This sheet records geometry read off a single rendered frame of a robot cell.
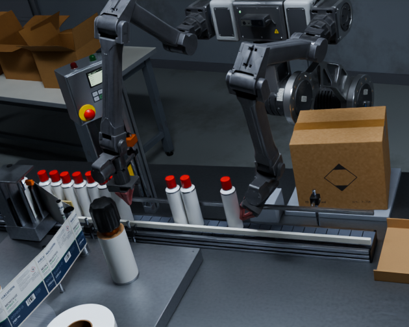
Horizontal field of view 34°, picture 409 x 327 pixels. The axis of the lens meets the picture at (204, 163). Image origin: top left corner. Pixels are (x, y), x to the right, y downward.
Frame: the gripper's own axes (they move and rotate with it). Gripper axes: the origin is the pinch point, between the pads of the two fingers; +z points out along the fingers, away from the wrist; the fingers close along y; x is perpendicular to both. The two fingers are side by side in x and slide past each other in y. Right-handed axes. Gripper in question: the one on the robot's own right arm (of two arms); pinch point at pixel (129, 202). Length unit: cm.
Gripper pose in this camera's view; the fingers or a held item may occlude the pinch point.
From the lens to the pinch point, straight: 231.5
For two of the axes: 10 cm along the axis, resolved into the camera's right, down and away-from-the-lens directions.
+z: 2.0, 8.4, 5.1
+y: 9.1, 0.4, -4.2
